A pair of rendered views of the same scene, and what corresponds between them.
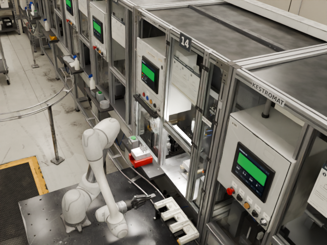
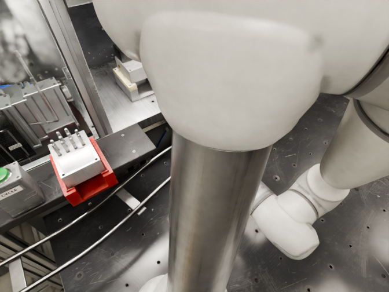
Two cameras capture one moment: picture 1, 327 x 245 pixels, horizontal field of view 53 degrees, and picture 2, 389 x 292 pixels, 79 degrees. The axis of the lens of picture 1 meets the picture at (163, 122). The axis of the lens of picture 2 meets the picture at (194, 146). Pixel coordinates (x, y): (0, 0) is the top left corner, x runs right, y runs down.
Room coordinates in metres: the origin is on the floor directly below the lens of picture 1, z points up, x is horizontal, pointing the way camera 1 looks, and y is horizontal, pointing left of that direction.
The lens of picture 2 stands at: (1.77, 0.56, 1.48)
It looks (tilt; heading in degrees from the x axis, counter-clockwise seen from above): 50 degrees down; 266
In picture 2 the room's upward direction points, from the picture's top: straight up
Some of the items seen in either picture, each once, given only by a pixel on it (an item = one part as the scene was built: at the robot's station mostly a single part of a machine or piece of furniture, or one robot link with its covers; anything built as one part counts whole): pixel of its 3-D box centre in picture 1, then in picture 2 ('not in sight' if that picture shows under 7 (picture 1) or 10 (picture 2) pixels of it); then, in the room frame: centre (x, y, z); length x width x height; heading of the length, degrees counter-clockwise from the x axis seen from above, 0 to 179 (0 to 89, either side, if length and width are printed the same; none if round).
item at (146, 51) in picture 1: (162, 74); not in sight; (2.25, 0.03, 1.60); 0.42 x 0.29 x 0.46; 31
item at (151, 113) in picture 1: (145, 104); not in sight; (2.18, 0.15, 1.37); 0.36 x 0.04 x 0.04; 31
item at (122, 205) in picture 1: (121, 207); (255, 197); (1.58, 0.25, 0.88); 0.09 x 0.06 x 0.09; 31
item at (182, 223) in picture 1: (175, 221); not in sight; (1.52, -0.13, 0.84); 0.36 x 0.14 x 0.10; 31
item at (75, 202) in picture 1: (74, 203); not in sight; (1.61, 0.59, 0.85); 0.18 x 0.16 x 0.22; 159
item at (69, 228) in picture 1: (76, 219); not in sight; (1.58, 0.59, 0.71); 0.22 x 0.18 x 0.06; 31
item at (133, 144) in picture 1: (134, 143); (13, 186); (2.19, 0.23, 0.97); 0.08 x 0.08 x 0.12; 31
